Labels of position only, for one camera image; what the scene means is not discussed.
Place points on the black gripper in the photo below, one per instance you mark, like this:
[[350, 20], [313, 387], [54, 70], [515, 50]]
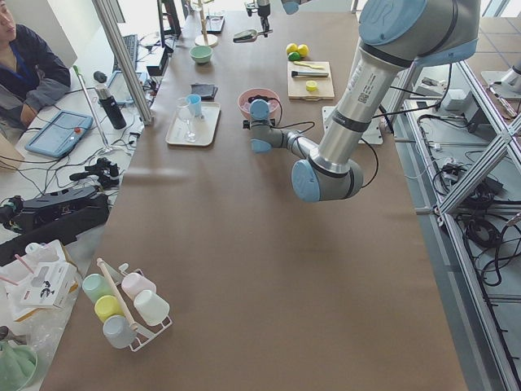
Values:
[[264, 10]]

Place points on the pink bowl with ice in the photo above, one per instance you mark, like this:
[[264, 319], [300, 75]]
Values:
[[259, 104]]

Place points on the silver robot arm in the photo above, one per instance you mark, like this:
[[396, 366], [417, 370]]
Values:
[[394, 35], [263, 10]]

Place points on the wooden cup tree stand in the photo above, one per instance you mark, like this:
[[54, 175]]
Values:
[[204, 38]]

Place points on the light blue cup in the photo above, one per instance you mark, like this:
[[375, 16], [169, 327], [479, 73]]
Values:
[[195, 105]]

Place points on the pink cup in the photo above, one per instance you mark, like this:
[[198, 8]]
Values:
[[134, 283]]

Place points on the white cup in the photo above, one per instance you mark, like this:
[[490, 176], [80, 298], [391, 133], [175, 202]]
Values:
[[152, 308]]

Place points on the mint green cup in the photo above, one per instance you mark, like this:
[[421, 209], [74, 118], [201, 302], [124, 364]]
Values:
[[95, 286]]

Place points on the yellow cup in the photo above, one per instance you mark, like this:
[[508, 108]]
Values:
[[107, 306]]

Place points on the grey blue cup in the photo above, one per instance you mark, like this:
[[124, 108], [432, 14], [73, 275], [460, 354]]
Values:
[[118, 332]]

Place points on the black tray with glasses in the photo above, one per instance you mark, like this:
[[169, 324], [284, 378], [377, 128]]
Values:
[[215, 23]]

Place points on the green lime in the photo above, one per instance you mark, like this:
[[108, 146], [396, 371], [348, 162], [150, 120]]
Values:
[[303, 50]]

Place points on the yellow plastic knife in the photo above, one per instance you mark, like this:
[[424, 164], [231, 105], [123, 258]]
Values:
[[308, 65]]

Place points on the mint green bowl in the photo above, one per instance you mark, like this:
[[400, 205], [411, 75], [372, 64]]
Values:
[[201, 54]]

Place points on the wooden cutting board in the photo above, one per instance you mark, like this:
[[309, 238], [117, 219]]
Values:
[[296, 88]]

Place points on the half lemon slice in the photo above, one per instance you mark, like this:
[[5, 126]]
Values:
[[311, 85]]

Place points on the dark grey folded cloth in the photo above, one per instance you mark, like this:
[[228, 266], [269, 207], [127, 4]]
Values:
[[207, 92]]

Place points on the clear wine glass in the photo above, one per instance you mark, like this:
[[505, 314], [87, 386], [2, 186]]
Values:
[[185, 116]]

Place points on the cream serving tray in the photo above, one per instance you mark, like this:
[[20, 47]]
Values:
[[204, 128]]

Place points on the black keyboard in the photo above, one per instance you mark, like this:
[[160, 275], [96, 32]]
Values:
[[132, 45]]

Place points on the blue teach pendant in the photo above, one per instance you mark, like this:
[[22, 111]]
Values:
[[60, 134], [117, 86]]

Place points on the black thermos bottle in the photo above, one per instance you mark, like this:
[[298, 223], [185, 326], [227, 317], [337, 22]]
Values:
[[110, 106]]

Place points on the seated person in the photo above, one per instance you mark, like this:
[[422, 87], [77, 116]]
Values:
[[33, 77]]

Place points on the aluminium frame post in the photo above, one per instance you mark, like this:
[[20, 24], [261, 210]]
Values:
[[108, 21]]

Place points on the white wire cup rack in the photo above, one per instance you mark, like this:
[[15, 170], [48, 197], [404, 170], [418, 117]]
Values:
[[145, 333]]

